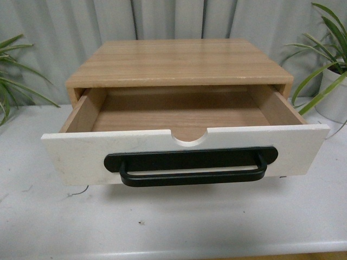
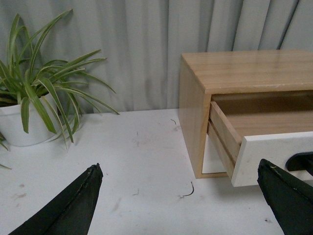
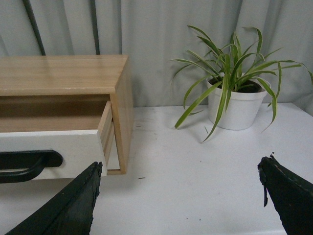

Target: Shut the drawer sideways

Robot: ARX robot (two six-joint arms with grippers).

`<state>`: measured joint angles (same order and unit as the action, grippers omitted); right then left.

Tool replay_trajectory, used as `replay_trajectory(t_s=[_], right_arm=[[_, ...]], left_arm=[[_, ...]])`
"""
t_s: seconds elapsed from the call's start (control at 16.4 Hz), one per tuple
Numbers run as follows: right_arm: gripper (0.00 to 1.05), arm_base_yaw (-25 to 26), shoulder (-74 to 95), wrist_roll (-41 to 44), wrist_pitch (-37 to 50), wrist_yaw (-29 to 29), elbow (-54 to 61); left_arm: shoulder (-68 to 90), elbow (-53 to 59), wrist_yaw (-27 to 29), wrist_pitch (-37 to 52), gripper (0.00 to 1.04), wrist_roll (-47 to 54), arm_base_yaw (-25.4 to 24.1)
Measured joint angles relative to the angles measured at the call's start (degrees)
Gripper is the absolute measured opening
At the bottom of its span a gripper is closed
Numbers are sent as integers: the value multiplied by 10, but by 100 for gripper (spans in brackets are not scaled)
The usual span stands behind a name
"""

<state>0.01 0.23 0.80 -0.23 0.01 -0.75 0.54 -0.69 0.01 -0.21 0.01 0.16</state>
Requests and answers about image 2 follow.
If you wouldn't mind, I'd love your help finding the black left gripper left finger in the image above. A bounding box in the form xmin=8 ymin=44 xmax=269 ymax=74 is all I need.
xmin=10 ymin=164 xmax=103 ymax=235

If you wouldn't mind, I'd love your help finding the white-front wooden drawer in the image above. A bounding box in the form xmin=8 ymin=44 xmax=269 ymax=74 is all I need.
xmin=207 ymin=93 xmax=313 ymax=187

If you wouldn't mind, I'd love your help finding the white plant pot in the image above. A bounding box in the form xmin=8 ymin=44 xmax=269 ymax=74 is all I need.
xmin=0 ymin=104 xmax=55 ymax=147

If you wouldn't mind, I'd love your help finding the green spider plant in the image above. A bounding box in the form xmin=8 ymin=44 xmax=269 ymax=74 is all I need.
xmin=0 ymin=9 xmax=120 ymax=170

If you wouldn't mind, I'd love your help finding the wooden drawer cabinet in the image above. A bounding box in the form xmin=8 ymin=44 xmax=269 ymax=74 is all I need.
xmin=179 ymin=50 xmax=313 ymax=178

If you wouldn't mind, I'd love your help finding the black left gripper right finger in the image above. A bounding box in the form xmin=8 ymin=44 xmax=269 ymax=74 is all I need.
xmin=257 ymin=159 xmax=313 ymax=235

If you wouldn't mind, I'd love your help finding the grey pleated curtain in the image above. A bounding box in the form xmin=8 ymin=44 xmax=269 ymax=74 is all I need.
xmin=0 ymin=0 xmax=313 ymax=111

